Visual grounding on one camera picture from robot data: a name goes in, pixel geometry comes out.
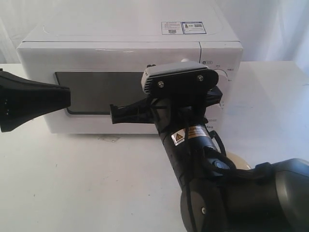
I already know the blue warning label sticker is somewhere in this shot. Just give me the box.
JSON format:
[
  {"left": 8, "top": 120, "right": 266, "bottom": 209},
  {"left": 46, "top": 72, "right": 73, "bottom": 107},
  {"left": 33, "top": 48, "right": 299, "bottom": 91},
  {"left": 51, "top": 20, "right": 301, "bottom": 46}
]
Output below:
[{"left": 161, "top": 21, "right": 207, "bottom": 35}]

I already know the cream ceramic bowl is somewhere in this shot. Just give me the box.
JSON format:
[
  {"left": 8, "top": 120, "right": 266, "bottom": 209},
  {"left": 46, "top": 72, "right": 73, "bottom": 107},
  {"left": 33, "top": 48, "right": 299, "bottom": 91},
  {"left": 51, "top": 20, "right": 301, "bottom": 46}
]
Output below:
[{"left": 226, "top": 151, "right": 251, "bottom": 170}]

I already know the upper white control knob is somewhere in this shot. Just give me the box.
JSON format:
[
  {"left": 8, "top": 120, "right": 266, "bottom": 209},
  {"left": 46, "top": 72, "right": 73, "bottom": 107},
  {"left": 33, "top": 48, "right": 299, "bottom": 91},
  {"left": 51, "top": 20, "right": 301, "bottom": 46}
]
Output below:
[{"left": 214, "top": 69, "right": 228, "bottom": 86}]

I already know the white microwave oven body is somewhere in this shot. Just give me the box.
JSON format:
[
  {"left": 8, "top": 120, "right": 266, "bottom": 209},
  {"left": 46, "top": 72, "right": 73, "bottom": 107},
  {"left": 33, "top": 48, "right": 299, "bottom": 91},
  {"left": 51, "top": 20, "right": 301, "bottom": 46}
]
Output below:
[{"left": 21, "top": 0, "right": 243, "bottom": 131}]

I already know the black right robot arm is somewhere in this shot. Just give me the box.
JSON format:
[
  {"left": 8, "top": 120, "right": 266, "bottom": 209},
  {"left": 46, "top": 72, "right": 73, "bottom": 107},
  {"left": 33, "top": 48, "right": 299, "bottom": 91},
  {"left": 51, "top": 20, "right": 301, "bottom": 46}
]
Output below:
[{"left": 110, "top": 87, "right": 309, "bottom": 232}]

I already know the white microwave door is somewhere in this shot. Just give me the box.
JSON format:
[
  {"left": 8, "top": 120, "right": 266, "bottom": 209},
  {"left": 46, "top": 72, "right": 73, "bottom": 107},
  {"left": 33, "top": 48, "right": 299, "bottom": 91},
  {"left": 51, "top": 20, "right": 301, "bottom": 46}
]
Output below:
[{"left": 17, "top": 42, "right": 201, "bottom": 134}]

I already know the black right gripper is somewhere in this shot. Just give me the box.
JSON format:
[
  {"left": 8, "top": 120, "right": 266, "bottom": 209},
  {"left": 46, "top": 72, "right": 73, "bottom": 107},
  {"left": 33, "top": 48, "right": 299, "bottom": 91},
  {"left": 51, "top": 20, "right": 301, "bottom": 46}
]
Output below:
[{"left": 110, "top": 86, "right": 232, "bottom": 179}]

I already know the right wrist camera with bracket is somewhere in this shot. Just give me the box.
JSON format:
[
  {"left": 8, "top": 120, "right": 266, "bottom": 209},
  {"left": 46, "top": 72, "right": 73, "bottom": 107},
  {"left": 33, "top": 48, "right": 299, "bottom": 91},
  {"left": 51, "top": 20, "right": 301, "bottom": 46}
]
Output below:
[{"left": 141, "top": 61, "right": 219, "bottom": 98}]

